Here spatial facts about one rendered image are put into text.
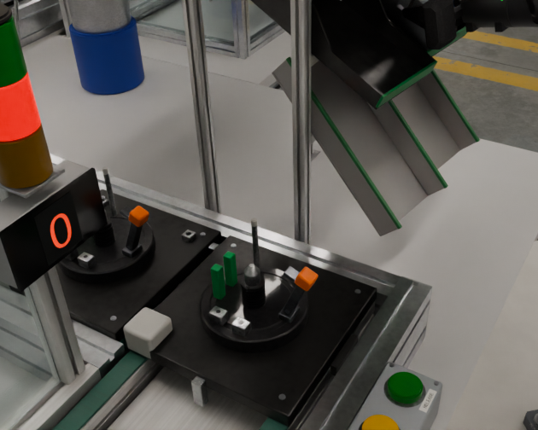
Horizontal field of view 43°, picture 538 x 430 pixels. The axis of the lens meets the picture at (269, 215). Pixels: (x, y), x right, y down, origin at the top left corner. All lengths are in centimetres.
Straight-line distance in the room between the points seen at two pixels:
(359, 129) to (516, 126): 236
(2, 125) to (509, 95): 317
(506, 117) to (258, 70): 187
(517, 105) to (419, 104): 239
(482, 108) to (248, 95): 199
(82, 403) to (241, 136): 78
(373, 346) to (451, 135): 45
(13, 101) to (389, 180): 60
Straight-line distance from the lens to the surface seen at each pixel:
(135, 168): 142
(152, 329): 88
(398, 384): 83
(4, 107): 63
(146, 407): 90
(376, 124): 107
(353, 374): 85
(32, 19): 209
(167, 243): 103
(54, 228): 70
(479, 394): 99
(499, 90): 367
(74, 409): 88
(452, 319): 107
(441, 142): 118
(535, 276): 118
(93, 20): 166
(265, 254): 99
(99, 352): 92
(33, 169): 66
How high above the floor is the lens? 161
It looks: 37 degrees down
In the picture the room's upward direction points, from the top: 3 degrees counter-clockwise
